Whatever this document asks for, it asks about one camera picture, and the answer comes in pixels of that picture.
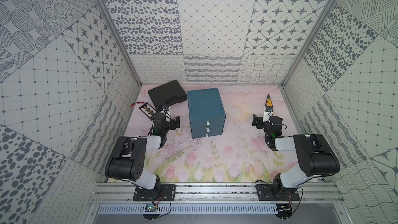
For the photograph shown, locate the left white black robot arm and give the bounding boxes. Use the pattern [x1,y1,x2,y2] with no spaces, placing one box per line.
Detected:
[105,112,180,192]

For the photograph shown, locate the white slotted cable duct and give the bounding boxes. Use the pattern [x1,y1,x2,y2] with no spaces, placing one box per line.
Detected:
[97,203,278,215]

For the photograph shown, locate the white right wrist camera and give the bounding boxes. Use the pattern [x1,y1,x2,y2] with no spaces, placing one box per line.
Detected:
[262,106,274,122]

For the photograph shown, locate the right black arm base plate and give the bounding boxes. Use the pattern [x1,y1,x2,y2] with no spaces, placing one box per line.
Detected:
[255,184,301,202]

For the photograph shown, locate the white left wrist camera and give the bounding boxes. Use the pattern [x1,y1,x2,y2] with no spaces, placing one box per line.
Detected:
[160,105,170,114]

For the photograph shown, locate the green circuit board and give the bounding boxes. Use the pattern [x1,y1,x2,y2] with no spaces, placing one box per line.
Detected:
[144,204,159,214]

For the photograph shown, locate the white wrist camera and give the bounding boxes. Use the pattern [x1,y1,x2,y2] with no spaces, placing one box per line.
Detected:
[160,105,170,114]
[262,106,274,122]

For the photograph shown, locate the yellow black pliers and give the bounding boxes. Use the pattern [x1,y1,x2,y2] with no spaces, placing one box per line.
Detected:
[265,94,274,113]

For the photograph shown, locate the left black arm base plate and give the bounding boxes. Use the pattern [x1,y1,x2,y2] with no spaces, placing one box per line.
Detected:
[133,184,176,202]

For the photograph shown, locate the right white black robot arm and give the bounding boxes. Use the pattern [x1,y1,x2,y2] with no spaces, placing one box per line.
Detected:
[252,115,341,195]

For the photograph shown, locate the teal plastic drawer cabinet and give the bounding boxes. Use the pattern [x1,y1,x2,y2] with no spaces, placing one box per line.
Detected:
[187,88,226,139]

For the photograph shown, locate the aluminium mounting rail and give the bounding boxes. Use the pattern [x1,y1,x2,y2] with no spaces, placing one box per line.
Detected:
[88,182,344,204]

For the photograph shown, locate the black plastic case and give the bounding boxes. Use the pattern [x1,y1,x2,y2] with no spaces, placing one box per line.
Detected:
[148,80,187,111]

